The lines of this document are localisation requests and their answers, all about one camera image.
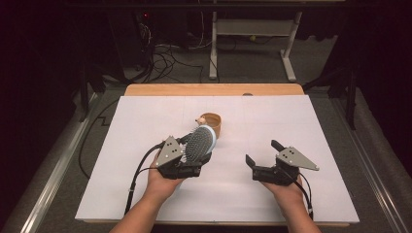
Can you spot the black stand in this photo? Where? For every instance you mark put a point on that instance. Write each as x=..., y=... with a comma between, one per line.
x=89, y=84
x=350, y=93

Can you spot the aluminium floor rail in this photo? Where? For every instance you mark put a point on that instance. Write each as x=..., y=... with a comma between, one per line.
x=55, y=174
x=375, y=181

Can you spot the dark computer tower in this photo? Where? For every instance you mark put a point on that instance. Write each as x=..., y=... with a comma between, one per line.
x=129, y=42

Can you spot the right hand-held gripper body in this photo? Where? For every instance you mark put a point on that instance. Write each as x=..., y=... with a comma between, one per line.
x=291, y=158

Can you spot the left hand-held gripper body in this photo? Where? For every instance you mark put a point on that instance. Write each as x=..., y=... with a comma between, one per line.
x=168, y=153

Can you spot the light blue hairbrush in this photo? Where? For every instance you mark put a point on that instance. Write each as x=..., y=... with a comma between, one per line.
x=199, y=144

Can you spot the person's right hand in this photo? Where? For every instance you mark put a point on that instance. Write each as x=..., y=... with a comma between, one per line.
x=288, y=192

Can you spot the wooden table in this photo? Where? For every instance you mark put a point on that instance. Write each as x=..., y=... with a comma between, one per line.
x=213, y=89

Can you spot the person's left hand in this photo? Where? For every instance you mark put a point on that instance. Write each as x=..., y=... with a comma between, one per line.
x=160, y=186

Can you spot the white table cover sheet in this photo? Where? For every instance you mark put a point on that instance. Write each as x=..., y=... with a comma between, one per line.
x=259, y=123

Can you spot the white metal desk frame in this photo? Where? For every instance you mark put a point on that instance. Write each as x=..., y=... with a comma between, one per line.
x=256, y=27

